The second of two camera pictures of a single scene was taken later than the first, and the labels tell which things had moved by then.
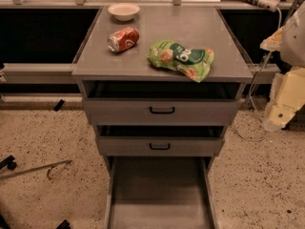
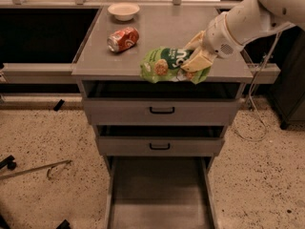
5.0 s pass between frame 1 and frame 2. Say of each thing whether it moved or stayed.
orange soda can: stayed
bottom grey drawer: stayed
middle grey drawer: stayed
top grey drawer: stayed
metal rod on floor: stayed
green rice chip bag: moved
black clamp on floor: stayed
